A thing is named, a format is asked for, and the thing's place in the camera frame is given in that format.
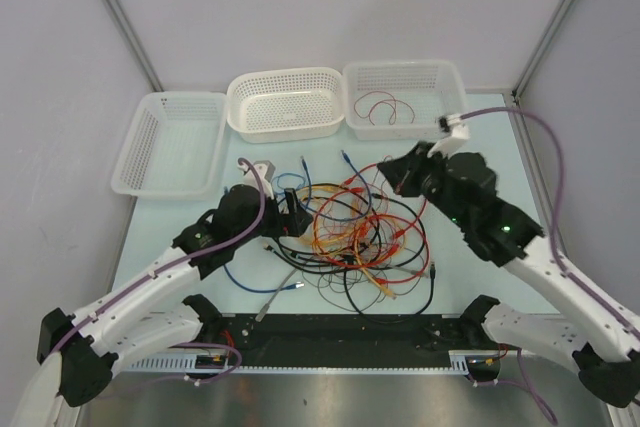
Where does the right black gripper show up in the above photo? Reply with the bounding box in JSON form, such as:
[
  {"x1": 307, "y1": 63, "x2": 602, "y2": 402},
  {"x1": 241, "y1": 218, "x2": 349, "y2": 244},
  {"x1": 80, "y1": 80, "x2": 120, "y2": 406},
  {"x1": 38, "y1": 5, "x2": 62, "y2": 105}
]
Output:
[{"x1": 376, "y1": 141, "x2": 470, "y2": 228}]

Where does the thick red ethernet cable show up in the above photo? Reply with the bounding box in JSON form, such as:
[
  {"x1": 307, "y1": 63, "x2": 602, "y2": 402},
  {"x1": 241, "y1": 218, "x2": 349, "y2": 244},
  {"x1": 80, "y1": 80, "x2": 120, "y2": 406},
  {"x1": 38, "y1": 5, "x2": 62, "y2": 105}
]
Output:
[{"x1": 313, "y1": 162, "x2": 431, "y2": 282}]

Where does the thin red wire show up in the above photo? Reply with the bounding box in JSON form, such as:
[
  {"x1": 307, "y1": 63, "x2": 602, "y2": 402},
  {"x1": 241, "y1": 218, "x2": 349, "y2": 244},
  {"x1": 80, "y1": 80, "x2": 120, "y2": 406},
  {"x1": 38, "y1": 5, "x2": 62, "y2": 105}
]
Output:
[{"x1": 353, "y1": 91, "x2": 417, "y2": 127}]

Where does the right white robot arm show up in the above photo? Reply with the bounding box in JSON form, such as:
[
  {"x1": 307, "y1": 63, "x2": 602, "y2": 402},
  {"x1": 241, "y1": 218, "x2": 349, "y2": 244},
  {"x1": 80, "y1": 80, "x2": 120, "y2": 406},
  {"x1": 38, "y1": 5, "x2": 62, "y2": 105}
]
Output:
[{"x1": 376, "y1": 142, "x2": 639, "y2": 408}]

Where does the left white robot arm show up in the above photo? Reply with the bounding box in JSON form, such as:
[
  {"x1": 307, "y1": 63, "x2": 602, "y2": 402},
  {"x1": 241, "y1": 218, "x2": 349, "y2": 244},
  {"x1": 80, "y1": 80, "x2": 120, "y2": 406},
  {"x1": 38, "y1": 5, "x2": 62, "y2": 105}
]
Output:
[{"x1": 37, "y1": 185, "x2": 312, "y2": 407}]

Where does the right white plastic basket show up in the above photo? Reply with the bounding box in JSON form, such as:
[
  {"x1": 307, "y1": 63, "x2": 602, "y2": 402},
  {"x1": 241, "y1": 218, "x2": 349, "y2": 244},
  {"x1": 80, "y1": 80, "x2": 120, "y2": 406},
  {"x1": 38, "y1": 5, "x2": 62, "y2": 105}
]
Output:
[{"x1": 342, "y1": 59, "x2": 468, "y2": 142}]

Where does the white plastic basket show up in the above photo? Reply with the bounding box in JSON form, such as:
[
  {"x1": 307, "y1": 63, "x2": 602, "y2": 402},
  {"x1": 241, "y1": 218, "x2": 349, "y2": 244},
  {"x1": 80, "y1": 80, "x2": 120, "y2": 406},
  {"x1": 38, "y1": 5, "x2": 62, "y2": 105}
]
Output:
[
  {"x1": 342, "y1": 59, "x2": 468, "y2": 142},
  {"x1": 110, "y1": 91, "x2": 227, "y2": 200},
  {"x1": 227, "y1": 67, "x2": 344, "y2": 144}
]

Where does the middle white plastic basket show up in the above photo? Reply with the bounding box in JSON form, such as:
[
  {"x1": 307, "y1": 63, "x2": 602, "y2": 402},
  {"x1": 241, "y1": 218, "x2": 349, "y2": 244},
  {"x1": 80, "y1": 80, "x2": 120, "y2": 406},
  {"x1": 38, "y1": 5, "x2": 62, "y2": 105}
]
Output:
[{"x1": 227, "y1": 67, "x2": 344, "y2": 144}]

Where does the left white plastic basket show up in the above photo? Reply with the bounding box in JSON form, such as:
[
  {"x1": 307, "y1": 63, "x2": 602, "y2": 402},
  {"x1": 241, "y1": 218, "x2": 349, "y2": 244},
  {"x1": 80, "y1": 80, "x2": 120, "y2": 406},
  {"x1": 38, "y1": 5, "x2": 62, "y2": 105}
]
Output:
[{"x1": 110, "y1": 91, "x2": 227, "y2": 200}]

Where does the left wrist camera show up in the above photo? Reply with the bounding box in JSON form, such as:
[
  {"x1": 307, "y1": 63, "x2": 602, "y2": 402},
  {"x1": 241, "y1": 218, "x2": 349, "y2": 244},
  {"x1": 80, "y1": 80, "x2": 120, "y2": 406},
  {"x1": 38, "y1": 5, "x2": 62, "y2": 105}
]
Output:
[{"x1": 237, "y1": 160, "x2": 275, "y2": 199}]

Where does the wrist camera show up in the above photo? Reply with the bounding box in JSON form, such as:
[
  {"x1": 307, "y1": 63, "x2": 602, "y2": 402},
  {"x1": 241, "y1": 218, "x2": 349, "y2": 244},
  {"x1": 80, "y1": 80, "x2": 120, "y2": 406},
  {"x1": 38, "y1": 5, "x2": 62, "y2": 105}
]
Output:
[
  {"x1": 427, "y1": 114, "x2": 470, "y2": 157},
  {"x1": 237, "y1": 160, "x2": 275, "y2": 199}
]

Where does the thin yellow wire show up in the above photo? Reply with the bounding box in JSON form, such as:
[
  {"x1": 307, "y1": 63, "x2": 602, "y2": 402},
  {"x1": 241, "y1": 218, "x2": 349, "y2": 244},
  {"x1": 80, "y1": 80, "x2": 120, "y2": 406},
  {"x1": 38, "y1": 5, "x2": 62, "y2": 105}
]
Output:
[{"x1": 294, "y1": 185, "x2": 371, "y2": 258}]

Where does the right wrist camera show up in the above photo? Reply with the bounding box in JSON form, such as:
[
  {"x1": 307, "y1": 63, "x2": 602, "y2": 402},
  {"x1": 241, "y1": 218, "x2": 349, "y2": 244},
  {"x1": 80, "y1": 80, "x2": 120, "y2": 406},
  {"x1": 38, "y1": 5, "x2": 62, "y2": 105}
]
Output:
[{"x1": 427, "y1": 114, "x2": 470, "y2": 157}]

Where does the thick yellow ethernet cable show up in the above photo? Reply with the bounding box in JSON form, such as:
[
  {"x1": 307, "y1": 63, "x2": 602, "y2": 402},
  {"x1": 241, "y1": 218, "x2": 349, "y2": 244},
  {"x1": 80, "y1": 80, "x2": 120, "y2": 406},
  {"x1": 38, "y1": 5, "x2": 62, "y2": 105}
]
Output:
[{"x1": 294, "y1": 185, "x2": 399, "y2": 300}]

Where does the thick blue ethernet cable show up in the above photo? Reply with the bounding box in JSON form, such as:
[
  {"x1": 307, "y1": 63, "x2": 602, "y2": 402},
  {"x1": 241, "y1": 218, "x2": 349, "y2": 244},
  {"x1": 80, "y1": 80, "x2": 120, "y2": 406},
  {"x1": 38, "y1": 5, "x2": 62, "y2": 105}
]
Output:
[{"x1": 222, "y1": 149, "x2": 384, "y2": 294}]

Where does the thin dark brown wire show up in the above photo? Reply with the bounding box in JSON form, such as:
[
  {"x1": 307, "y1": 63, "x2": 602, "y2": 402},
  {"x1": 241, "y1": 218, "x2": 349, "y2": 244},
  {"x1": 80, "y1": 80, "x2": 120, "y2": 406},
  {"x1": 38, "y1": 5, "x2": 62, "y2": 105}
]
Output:
[{"x1": 314, "y1": 256, "x2": 426, "y2": 311}]

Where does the grey cable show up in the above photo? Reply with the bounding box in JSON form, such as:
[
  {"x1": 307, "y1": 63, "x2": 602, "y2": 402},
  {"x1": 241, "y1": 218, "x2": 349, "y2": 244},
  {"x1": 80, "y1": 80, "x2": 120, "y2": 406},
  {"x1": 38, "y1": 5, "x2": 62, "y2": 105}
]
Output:
[{"x1": 256, "y1": 266, "x2": 426, "y2": 322}]

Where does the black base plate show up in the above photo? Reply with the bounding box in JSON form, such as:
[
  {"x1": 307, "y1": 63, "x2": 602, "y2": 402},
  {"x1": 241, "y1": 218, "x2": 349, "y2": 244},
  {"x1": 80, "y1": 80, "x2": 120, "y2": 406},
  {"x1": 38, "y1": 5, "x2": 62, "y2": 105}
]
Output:
[{"x1": 183, "y1": 294, "x2": 508, "y2": 372}]

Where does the white slotted cable duct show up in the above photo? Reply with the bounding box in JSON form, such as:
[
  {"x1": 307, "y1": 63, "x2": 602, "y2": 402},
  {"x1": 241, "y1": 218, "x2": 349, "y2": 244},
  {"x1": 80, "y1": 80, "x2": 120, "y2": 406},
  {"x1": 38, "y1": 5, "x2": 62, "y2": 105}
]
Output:
[{"x1": 124, "y1": 352, "x2": 498, "y2": 377}]

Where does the aluminium frame post right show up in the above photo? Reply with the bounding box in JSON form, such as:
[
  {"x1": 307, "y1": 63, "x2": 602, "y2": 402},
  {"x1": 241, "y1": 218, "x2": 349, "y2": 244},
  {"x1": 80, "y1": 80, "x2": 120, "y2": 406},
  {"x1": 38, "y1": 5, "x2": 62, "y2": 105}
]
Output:
[{"x1": 511, "y1": 0, "x2": 578, "y2": 103}]

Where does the aluminium frame post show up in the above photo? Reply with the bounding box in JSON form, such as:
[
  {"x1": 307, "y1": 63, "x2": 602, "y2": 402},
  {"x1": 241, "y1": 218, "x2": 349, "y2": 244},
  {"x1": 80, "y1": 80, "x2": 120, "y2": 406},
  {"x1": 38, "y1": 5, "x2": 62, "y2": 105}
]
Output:
[
  {"x1": 511, "y1": 0, "x2": 578, "y2": 103},
  {"x1": 101, "y1": 0, "x2": 164, "y2": 92}
]

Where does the aluminium frame post left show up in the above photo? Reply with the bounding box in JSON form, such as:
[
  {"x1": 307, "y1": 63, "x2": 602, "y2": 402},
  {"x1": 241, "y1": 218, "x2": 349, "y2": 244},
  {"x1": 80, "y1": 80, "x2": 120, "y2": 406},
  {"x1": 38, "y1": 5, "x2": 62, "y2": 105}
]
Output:
[{"x1": 101, "y1": 0, "x2": 164, "y2": 92}]

